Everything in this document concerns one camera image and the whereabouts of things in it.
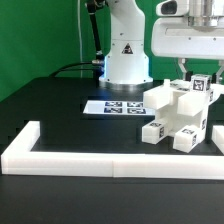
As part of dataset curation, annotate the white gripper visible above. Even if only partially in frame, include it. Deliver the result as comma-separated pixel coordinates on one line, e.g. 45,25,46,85
151,0,224,84

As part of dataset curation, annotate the white tagged cube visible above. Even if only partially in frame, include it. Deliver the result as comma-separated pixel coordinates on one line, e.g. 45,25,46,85
190,74,211,92

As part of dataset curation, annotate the white chair back frame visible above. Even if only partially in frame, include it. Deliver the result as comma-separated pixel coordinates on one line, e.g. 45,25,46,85
143,79,224,118

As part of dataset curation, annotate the white chair seat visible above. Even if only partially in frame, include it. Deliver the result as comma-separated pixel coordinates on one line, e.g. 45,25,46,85
156,99,209,142

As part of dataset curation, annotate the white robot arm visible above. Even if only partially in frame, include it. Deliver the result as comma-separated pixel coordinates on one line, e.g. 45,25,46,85
86,0,224,88

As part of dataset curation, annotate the white part at right edge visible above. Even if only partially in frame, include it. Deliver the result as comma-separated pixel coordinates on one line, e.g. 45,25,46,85
212,125,224,154

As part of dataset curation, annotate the white marker sheet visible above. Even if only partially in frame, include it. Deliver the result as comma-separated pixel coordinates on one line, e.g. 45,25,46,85
83,100,155,116

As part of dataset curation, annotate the black cable bundle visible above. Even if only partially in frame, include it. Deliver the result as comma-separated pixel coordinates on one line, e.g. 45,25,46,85
49,0,107,78

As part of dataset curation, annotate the white thin cable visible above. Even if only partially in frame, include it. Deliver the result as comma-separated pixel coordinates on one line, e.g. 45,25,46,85
77,0,84,79

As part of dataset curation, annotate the white U-shaped boundary frame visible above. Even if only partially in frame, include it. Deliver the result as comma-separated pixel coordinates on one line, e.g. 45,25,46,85
1,121,224,180

